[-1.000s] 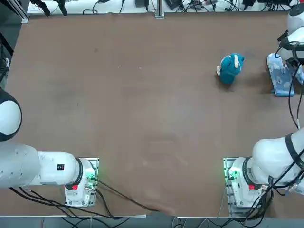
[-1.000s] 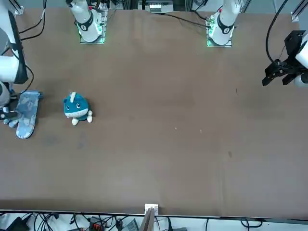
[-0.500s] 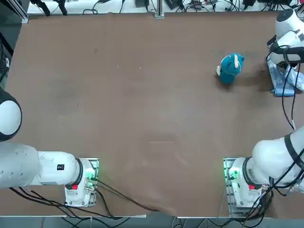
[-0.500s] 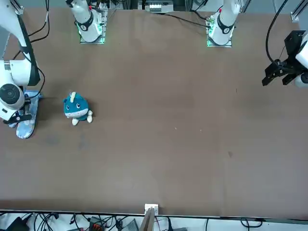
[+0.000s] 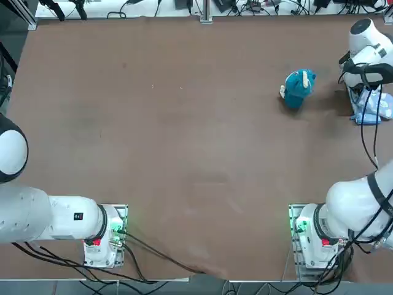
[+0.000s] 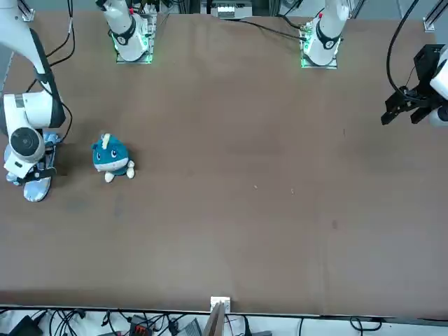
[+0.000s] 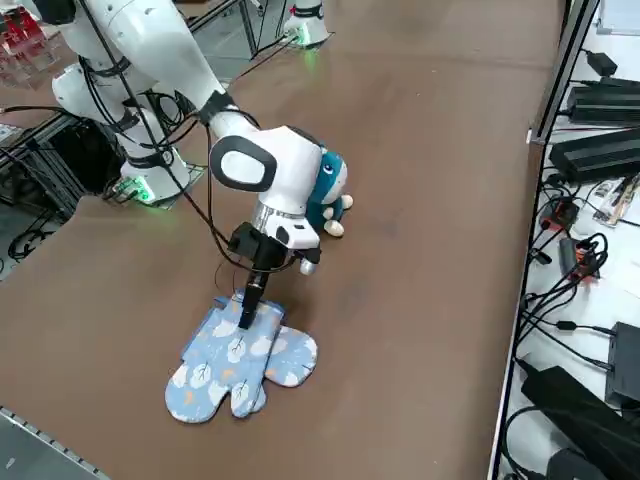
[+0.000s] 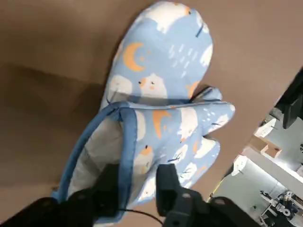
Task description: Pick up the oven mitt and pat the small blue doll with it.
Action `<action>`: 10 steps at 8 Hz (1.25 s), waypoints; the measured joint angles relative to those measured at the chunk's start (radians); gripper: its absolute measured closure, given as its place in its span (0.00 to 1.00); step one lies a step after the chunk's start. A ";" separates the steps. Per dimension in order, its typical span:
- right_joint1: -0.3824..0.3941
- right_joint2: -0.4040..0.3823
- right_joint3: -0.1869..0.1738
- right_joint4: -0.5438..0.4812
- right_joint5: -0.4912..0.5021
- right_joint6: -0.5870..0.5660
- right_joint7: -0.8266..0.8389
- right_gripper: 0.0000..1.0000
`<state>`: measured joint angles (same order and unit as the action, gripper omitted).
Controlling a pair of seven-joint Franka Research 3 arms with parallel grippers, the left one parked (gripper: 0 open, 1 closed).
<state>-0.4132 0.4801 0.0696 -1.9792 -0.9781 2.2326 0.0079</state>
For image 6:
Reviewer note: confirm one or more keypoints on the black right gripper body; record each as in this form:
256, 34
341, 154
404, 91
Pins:
42, 174

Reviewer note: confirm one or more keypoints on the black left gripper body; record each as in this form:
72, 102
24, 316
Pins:
427, 64

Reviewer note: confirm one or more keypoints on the blue cloud-print oven mitt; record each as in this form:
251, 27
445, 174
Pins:
49, 138
35, 192

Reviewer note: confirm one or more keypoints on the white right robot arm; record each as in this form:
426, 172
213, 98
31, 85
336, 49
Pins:
129, 42

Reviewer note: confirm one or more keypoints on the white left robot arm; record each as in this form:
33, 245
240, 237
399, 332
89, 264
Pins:
325, 38

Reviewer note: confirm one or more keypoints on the small teal plush doll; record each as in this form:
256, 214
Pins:
108, 155

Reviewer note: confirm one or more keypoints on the black power adapter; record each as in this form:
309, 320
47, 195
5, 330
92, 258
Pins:
24, 327

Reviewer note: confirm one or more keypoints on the orange and black device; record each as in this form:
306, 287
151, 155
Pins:
140, 327

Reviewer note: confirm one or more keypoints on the grey power strip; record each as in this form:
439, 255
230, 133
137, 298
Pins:
229, 8

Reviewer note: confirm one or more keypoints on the silver frame bracket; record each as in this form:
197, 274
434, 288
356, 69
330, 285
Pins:
27, 10
434, 19

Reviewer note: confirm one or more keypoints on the silver aluminium frame post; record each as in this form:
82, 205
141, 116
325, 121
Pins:
218, 315

